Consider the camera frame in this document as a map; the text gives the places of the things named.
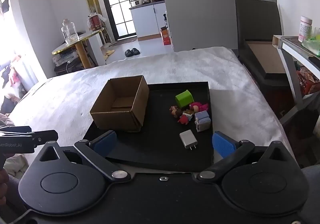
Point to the white plug charger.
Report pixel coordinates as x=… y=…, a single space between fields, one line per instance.
x=188 y=139

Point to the brown figurine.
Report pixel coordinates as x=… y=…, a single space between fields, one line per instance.
x=176 y=111

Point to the clear glass jar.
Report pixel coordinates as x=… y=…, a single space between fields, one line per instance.
x=69 y=33

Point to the white kitchen cabinet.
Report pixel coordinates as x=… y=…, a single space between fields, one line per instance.
x=147 y=20

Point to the red can in plastic wrap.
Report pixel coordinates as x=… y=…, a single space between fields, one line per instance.
x=95 y=22

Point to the black slipper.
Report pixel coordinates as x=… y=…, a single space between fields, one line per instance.
x=128 y=53
x=135 y=51

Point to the orange carton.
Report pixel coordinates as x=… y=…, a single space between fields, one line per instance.
x=165 y=36

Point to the red plastic crate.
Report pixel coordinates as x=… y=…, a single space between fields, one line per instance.
x=308 y=81

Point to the cardboard box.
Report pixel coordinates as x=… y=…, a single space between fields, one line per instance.
x=117 y=114

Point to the dark low stool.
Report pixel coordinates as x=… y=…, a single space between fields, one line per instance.
x=68 y=68

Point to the green plastic packet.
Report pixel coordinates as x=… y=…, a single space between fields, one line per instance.
x=312 y=44

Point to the stack of white boxes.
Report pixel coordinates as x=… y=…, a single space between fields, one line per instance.
x=62 y=58

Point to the lavender block toy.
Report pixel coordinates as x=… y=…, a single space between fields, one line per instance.
x=203 y=121

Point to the yellow slipper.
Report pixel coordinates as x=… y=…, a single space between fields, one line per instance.
x=106 y=57
x=110 y=52

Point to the spray bottle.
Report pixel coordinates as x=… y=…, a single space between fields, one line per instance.
x=165 y=20

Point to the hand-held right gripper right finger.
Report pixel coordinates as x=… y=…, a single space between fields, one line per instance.
x=222 y=144

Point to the white rice cooker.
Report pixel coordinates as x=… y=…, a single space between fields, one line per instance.
x=136 y=2

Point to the red figurine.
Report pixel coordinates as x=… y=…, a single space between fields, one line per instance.
x=183 y=119

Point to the pink-haired figurine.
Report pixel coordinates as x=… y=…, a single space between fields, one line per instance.
x=197 y=106

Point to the green hexagonal block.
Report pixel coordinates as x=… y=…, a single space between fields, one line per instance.
x=183 y=99

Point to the black shallow tray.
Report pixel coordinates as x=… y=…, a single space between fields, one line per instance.
x=160 y=139

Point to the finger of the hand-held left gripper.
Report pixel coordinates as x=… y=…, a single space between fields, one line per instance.
x=46 y=136

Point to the white metal shelf rack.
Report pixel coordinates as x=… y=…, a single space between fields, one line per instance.
x=292 y=71

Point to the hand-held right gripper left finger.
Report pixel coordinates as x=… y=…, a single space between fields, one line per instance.
x=103 y=143

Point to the grey doormat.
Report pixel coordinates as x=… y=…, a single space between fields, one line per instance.
x=123 y=41

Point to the round gold-edged table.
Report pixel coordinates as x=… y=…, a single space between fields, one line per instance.
x=80 y=41

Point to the pink and white canister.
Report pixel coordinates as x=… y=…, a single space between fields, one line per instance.
x=305 y=28

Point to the black-framed glass door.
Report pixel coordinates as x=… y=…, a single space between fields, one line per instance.
x=117 y=2

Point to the pile of clothes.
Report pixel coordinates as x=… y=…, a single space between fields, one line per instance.
x=11 y=84

